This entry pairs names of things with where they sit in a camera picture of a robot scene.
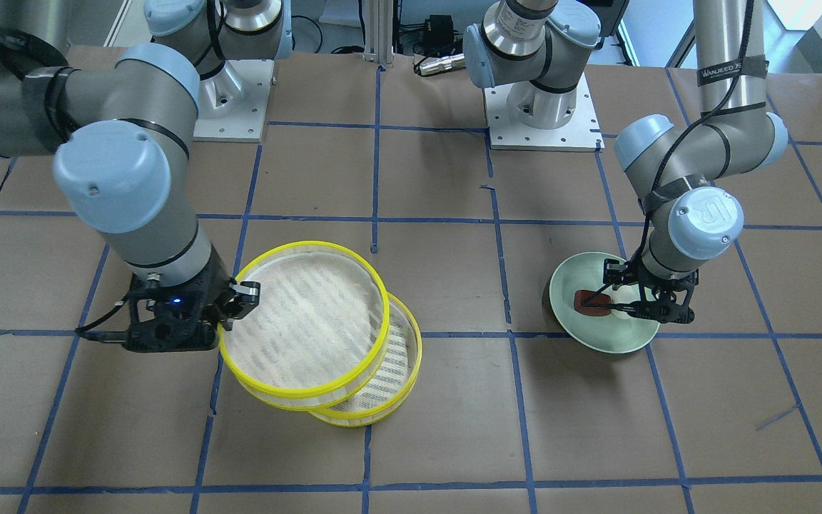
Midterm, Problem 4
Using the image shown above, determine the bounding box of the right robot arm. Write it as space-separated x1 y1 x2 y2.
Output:
0 1 291 353

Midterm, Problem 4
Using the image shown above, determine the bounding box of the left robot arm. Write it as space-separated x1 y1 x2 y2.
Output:
462 1 788 324

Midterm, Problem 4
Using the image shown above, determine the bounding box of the pale green plate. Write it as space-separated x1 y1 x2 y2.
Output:
548 253 660 354

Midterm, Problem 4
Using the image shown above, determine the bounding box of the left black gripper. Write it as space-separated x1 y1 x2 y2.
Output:
602 259 699 324

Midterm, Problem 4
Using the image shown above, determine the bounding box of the aluminium frame post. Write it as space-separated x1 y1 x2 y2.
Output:
361 1 399 69

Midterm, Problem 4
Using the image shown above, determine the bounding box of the brown bun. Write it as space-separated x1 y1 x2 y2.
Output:
573 289 612 318

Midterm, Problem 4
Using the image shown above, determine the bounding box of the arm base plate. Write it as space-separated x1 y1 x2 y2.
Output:
484 75 604 152
193 59 276 143

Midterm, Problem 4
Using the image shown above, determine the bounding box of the yellow steamer layer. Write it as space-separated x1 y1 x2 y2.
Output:
220 241 391 412
309 295 423 428

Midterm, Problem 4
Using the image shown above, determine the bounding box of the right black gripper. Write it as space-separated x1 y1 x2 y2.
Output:
123 253 261 353

